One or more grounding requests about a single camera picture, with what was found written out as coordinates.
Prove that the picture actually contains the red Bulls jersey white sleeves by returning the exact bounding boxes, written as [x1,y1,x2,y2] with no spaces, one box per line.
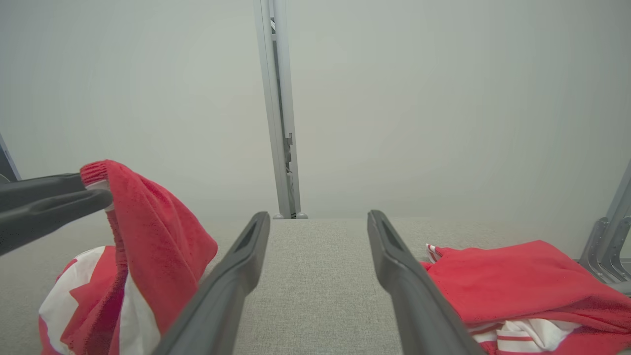
[419,240,631,355]

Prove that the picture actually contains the grey fabric sofa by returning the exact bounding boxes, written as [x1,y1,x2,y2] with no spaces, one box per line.
[0,216,592,355]

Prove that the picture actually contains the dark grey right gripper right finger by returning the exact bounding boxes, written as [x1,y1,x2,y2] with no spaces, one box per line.
[367,210,486,355]

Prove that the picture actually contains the grey metal desk leg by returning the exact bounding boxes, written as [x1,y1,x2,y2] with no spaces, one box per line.
[0,133,21,184]

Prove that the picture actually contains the grey metal frame bracket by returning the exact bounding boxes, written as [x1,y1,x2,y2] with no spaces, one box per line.
[577,160,631,296]

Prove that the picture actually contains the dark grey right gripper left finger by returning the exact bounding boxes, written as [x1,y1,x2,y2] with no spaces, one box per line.
[153,212,271,355]

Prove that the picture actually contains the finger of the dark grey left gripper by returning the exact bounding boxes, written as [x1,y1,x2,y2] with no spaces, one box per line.
[0,189,114,257]
[0,173,87,213]

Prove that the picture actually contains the red Bulls shorts white stripe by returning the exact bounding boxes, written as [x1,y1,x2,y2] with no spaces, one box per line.
[38,159,218,355]

